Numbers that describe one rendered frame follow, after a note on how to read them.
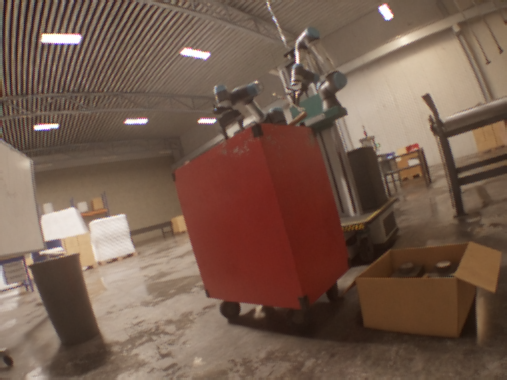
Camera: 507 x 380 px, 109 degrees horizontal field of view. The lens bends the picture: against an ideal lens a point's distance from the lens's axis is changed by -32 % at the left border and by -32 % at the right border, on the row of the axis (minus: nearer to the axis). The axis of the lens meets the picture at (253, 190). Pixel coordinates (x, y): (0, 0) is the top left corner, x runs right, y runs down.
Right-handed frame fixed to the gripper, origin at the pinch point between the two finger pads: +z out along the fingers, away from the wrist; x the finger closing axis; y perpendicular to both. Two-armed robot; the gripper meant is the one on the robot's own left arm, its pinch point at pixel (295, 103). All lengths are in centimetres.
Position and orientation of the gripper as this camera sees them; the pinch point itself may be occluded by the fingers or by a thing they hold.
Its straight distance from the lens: 170.4
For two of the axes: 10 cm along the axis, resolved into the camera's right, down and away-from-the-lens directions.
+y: -7.8, -2.2, -5.9
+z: -1.3, 9.7, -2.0
